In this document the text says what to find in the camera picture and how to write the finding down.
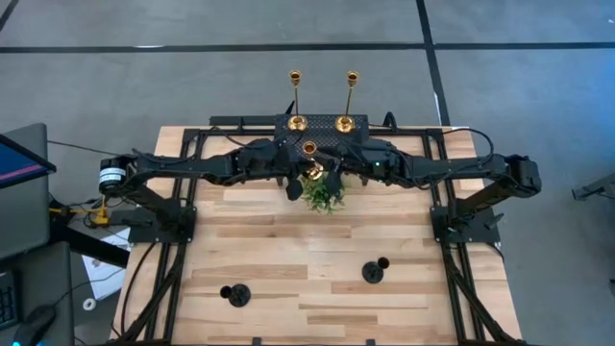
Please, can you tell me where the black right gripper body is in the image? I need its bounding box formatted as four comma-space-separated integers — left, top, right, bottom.
342, 137, 404, 187

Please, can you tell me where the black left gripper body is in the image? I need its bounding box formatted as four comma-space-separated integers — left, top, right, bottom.
238, 137, 290, 187

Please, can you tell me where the short gold candle stick holder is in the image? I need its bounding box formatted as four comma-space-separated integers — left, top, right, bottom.
302, 139, 326, 182

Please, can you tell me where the tall gold candle stick holder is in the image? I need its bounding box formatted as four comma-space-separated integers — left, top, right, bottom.
334, 70, 360, 135
286, 69, 308, 133

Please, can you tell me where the black candle stick holder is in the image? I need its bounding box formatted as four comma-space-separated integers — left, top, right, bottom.
360, 257, 391, 284
219, 283, 253, 309

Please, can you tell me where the green plant in white pot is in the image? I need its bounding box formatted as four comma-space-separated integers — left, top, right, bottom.
300, 175, 347, 215

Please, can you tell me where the black perforated metal shelf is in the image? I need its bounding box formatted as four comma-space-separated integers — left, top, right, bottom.
274, 113, 370, 151

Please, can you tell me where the yellow clamp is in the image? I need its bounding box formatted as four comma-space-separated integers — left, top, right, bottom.
47, 194, 111, 227

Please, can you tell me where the white paper sheet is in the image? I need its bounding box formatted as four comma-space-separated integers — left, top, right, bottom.
80, 227, 133, 302

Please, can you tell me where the grey stand leg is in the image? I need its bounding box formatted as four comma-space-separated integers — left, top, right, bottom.
570, 172, 615, 203

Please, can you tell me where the blue screen monitor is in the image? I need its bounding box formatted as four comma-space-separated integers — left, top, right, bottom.
0, 133, 58, 191

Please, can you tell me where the grey desk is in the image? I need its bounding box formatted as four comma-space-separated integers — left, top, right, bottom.
0, 239, 77, 346

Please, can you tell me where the black computer mouse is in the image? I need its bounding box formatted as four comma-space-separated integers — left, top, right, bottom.
12, 304, 59, 346

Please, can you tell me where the black keyboard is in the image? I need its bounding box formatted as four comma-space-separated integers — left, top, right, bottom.
0, 270, 21, 334

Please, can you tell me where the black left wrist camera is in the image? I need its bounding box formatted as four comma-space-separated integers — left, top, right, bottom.
242, 148, 270, 179

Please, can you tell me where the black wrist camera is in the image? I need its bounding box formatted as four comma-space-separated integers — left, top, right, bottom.
242, 148, 270, 179
359, 148, 391, 182

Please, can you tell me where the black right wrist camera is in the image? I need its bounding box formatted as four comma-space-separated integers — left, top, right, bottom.
359, 148, 391, 182

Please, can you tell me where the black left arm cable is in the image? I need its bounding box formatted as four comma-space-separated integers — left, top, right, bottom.
209, 126, 263, 149

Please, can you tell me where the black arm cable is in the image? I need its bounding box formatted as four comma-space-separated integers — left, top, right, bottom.
209, 126, 263, 149
437, 126, 496, 162

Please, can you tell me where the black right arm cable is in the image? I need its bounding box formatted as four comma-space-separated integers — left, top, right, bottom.
437, 126, 496, 162

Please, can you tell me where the black aluminium table frame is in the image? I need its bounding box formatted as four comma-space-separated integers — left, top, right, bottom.
108, 114, 523, 346

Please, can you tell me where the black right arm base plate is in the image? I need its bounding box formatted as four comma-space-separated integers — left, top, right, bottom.
429, 205, 502, 245

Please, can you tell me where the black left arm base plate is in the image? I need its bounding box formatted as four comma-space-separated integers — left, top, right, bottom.
127, 205, 198, 245

